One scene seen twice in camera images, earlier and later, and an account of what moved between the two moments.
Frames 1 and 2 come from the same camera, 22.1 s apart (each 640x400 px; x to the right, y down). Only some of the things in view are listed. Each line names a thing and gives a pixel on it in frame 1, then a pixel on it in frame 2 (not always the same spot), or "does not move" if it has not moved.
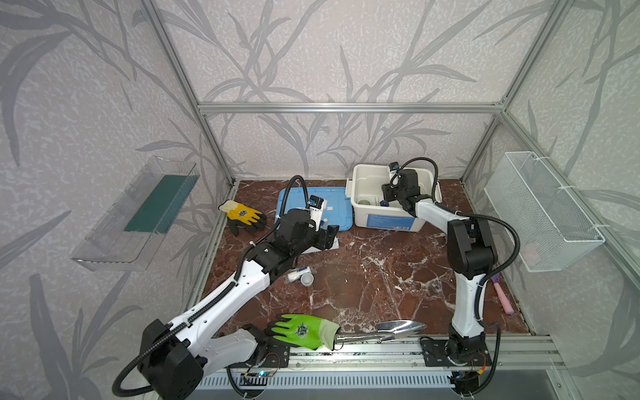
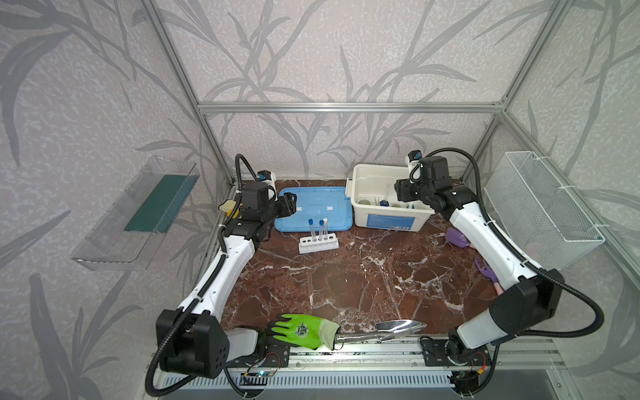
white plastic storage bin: x=369 y=210 does not move
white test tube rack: x=312 y=249 does not move
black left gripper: x=327 y=235 → x=287 y=204
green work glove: x=303 y=330 does not move
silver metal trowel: x=387 y=331 does not move
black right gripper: x=390 y=194 → x=402 y=190
